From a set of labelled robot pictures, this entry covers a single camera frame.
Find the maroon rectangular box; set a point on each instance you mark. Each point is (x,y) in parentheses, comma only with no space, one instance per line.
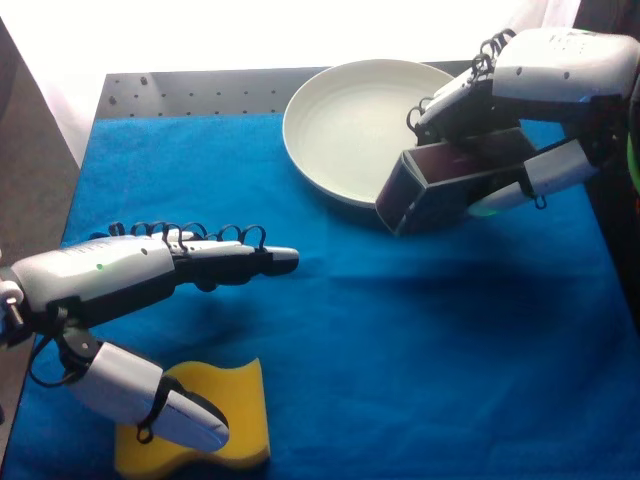
(440,170)

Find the cream round plate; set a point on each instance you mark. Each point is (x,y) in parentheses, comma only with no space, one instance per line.
(350,125)

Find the blue table cloth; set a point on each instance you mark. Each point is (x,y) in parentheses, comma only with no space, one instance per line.
(400,350)

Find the white curtain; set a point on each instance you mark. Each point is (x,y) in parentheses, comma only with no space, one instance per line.
(250,30)

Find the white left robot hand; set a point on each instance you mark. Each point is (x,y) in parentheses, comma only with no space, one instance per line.
(100,280)

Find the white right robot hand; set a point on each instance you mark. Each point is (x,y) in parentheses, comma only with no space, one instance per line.
(560,60)

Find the dark curtain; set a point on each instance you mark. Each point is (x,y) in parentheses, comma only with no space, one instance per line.
(30,150)

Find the yellow and green sponge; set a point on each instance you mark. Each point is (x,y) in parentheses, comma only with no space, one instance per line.
(240,400)

